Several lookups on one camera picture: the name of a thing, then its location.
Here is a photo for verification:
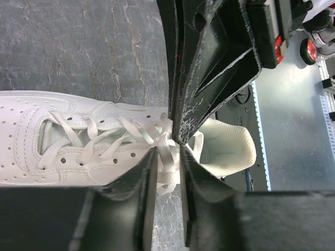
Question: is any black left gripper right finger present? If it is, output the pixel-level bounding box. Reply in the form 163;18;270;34
180;147;334;250

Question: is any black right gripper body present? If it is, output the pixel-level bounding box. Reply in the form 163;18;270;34
238;1;314;70

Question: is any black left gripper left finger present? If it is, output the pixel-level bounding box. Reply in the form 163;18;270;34
1;148;158;250

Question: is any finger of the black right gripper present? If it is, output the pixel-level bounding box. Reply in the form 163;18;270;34
157;0;183;122
173;1;261;145

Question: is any white sneaker with laces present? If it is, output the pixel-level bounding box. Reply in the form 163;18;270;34
0;90;257;196

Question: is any slotted aluminium cable duct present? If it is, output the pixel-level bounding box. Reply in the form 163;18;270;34
317;60;334;158

